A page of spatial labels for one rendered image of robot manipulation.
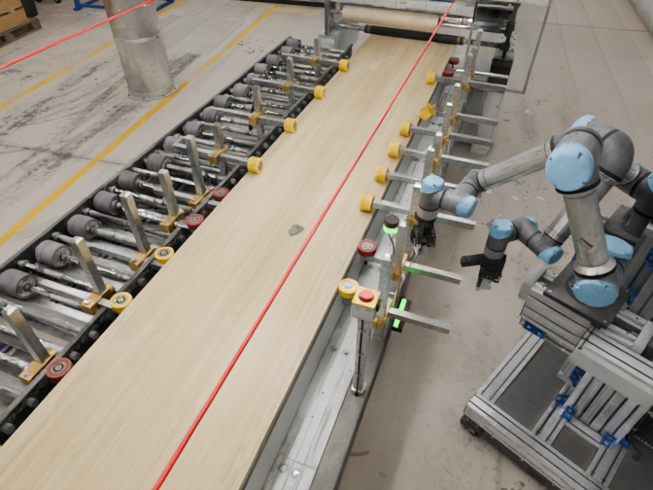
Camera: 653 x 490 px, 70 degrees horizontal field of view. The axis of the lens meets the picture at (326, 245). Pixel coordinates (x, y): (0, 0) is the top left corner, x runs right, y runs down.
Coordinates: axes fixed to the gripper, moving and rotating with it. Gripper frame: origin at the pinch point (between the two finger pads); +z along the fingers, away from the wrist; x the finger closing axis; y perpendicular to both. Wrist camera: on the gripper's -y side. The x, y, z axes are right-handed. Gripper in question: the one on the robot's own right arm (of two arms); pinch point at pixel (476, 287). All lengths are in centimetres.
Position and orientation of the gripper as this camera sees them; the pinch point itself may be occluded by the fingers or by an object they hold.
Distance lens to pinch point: 206.3
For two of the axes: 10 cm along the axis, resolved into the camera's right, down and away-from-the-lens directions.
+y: 9.3, 2.4, -2.6
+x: 3.6, -6.3, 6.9
